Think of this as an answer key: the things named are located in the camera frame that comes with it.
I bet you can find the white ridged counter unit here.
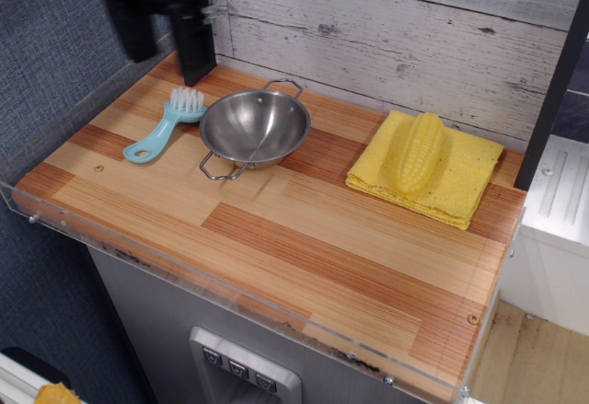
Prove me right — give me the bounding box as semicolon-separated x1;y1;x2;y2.
499;135;588;335

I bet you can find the black right frame post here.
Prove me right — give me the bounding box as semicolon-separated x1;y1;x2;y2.
513;0;589;191

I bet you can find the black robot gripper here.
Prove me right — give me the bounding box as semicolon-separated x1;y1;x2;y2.
105;0;216;86

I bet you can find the grey toy fridge cabinet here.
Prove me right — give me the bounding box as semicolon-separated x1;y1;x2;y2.
86;243;443;404

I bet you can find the folded yellow cloth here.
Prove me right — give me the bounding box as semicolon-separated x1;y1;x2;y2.
345;111;503;230

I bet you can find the yellow object at corner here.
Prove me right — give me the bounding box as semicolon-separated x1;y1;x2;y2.
33;383;83;404

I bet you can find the yellow toy corn cob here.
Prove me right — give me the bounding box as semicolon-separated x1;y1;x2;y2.
392;113;444;194

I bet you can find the light blue dish brush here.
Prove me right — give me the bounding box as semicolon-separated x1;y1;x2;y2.
123;87;206;164

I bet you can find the small steel pan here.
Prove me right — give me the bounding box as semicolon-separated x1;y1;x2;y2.
199;78;311;181

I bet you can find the silver dispenser button panel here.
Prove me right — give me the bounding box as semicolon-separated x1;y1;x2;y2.
190;326;303;403

